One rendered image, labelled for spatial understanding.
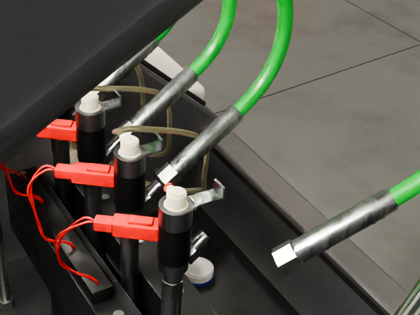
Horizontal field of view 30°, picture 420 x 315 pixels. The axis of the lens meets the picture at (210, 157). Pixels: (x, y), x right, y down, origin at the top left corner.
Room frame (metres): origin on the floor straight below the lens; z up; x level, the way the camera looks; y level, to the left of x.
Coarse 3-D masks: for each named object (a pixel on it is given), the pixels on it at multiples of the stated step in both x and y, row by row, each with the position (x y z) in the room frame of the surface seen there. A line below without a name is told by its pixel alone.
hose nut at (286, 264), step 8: (288, 240) 0.43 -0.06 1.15; (280, 248) 0.42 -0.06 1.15; (288, 248) 0.42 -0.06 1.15; (280, 256) 0.42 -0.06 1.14; (288, 256) 0.42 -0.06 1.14; (296, 256) 0.42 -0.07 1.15; (280, 264) 0.41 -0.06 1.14; (288, 264) 0.41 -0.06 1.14; (296, 264) 0.41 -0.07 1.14; (288, 272) 0.41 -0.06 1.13
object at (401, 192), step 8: (416, 176) 0.44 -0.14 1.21; (400, 184) 0.44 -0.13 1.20; (408, 184) 0.44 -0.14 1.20; (416, 184) 0.44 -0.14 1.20; (392, 192) 0.44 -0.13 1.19; (400, 192) 0.43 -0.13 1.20; (408, 192) 0.43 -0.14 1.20; (416, 192) 0.43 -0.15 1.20; (400, 200) 0.43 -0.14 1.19; (408, 200) 0.43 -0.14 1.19
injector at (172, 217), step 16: (160, 208) 0.48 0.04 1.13; (192, 208) 0.48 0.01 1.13; (160, 224) 0.47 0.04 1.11; (176, 224) 0.47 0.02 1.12; (160, 240) 0.47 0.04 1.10; (176, 240) 0.47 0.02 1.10; (192, 240) 0.49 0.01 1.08; (208, 240) 0.49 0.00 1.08; (160, 256) 0.47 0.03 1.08; (176, 256) 0.47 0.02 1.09; (192, 256) 0.48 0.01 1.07; (176, 272) 0.47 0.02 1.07; (176, 288) 0.47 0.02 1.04; (176, 304) 0.47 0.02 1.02
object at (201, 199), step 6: (204, 192) 0.50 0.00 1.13; (210, 192) 0.50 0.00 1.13; (216, 192) 0.51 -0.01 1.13; (192, 198) 0.49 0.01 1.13; (198, 198) 0.50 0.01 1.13; (204, 198) 0.50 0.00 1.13; (210, 198) 0.50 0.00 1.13; (216, 198) 0.50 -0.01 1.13; (198, 204) 0.49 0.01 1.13; (204, 204) 0.49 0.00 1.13
